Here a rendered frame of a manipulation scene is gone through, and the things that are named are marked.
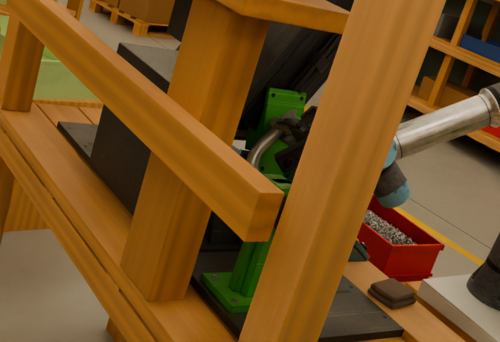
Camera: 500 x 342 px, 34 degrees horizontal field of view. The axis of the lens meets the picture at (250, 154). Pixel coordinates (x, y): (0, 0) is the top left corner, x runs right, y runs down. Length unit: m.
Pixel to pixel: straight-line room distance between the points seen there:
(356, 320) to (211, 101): 0.62
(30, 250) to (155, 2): 4.69
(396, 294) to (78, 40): 0.93
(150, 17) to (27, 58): 5.55
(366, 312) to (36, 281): 1.81
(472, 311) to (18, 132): 1.30
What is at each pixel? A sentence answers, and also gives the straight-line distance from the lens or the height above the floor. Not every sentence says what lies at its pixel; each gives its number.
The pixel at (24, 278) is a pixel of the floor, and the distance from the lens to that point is 3.40.
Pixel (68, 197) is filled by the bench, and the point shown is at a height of 0.88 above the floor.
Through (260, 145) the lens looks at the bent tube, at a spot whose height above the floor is 1.15.
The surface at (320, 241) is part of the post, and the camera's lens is 1.25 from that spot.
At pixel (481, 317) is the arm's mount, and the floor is 0.89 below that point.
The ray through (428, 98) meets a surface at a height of 0.31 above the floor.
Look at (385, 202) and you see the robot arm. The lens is 1.76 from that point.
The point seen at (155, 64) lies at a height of 1.24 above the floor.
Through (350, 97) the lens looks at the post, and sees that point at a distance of 1.20.
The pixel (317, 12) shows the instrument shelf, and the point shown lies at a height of 1.53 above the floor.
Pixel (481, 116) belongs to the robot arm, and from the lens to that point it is 1.91.
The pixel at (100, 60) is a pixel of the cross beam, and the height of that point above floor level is 1.26.
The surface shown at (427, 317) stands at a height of 0.90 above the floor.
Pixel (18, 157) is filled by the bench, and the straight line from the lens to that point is 2.34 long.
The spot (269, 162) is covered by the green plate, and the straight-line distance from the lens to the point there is 1.96.
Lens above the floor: 1.72
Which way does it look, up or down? 18 degrees down
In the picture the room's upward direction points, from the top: 18 degrees clockwise
